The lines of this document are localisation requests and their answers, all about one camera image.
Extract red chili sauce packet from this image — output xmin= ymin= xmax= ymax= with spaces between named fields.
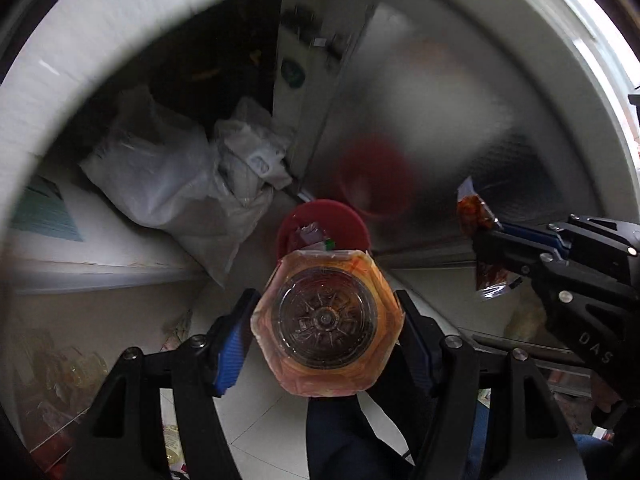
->
xmin=456 ymin=176 xmax=526 ymax=302

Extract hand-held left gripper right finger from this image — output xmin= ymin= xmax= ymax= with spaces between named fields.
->
xmin=395 ymin=289 xmax=588 ymax=480

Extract red trash bin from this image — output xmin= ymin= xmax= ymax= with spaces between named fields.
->
xmin=275 ymin=199 xmax=372 ymax=261

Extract orange plastic cup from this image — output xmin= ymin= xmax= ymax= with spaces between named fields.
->
xmin=248 ymin=249 xmax=405 ymax=398

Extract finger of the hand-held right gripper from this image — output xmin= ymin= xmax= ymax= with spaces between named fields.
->
xmin=472 ymin=230 xmax=571 ymax=281
xmin=495 ymin=215 xmax=640 ymax=261

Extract person's right hand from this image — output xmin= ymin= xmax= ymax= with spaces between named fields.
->
xmin=590 ymin=375 xmax=626 ymax=428

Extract white cabinet panel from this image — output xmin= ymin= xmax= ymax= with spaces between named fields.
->
xmin=272 ymin=0 xmax=376 ymax=191

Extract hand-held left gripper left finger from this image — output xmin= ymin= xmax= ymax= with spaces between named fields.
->
xmin=70 ymin=287 xmax=263 ymax=480

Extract metal cabinet door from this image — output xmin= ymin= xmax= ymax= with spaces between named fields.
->
xmin=295 ymin=2 xmax=606 ymax=261

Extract white plastic bags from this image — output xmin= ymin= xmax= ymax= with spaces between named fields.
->
xmin=79 ymin=85 xmax=296 ymax=288

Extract teal patterned board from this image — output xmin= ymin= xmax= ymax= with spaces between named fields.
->
xmin=10 ymin=175 xmax=83 ymax=243

